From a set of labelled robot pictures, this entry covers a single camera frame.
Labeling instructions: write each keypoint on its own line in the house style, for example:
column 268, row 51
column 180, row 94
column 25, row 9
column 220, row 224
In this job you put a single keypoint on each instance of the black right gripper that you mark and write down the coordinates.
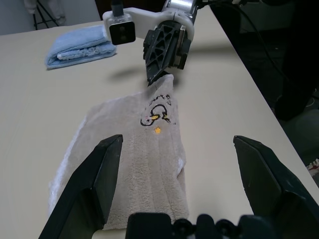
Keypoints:
column 183, row 54

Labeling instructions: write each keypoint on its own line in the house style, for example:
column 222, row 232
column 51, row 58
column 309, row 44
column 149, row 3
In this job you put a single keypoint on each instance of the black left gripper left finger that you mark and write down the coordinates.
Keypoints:
column 94, row 179

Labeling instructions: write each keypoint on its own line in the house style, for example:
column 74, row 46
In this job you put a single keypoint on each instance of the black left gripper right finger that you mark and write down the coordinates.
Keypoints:
column 264, row 179

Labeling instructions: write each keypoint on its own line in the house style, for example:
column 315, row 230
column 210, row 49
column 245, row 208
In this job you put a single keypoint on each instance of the beige towel with white trim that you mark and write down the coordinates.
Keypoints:
column 139, row 161

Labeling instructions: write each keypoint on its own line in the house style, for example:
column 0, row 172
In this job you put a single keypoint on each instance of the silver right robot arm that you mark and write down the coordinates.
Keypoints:
column 179, row 5

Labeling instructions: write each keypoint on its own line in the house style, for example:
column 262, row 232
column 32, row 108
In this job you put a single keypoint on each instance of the light blue folded towel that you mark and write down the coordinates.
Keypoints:
column 74, row 42

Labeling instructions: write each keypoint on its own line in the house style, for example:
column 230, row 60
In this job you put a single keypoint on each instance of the white hanging cloth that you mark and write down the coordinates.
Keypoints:
column 57, row 10

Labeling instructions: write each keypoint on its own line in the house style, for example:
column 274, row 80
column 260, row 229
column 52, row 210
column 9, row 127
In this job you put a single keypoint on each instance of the black tripod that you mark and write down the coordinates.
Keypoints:
column 43, row 15

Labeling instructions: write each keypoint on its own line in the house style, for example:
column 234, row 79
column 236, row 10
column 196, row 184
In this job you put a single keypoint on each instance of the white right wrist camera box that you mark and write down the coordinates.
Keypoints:
column 147, row 18

